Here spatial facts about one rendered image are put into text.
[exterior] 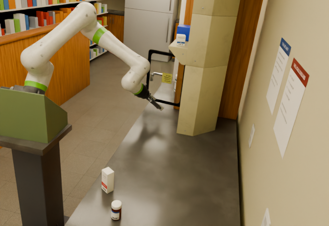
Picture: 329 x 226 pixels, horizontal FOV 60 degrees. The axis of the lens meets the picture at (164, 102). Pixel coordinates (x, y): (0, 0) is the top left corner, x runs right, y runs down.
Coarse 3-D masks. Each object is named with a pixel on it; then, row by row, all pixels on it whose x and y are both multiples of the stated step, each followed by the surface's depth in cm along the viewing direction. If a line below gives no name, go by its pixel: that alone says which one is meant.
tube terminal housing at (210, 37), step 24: (192, 24) 160; (216, 24) 161; (192, 48) 165; (216, 48) 168; (192, 72) 171; (216, 72) 176; (192, 96) 177; (216, 96) 185; (192, 120) 183; (216, 120) 195
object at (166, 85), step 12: (156, 60) 208; (168, 60) 205; (156, 72) 212; (168, 72) 208; (180, 72) 205; (156, 84) 215; (168, 84) 212; (180, 84) 209; (156, 96) 219; (168, 96) 216
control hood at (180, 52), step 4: (172, 44) 174; (172, 48) 168; (176, 48) 167; (180, 48) 167; (184, 48) 167; (172, 52) 169; (176, 52) 168; (180, 52) 168; (184, 52) 167; (176, 56) 169; (180, 56) 169; (184, 56) 168; (180, 60) 170; (184, 60) 169; (184, 64) 170
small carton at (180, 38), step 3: (177, 36) 170; (180, 36) 170; (183, 36) 170; (177, 39) 170; (180, 39) 170; (183, 39) 171; (177, 42) 171; (180, 42) 171; (183, 42) 171; (183, 45) 172
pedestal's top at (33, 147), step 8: (64, 128) 181; (0, 136) 165; (56, 136) 171; (0, 144) 163; (8, 144) 161; (16, 144) 160; (24, 144) 161; (32, 144) 161; (40, 144) 162; (48, 144) 163; (32, 152) 160; (40, 152) 158
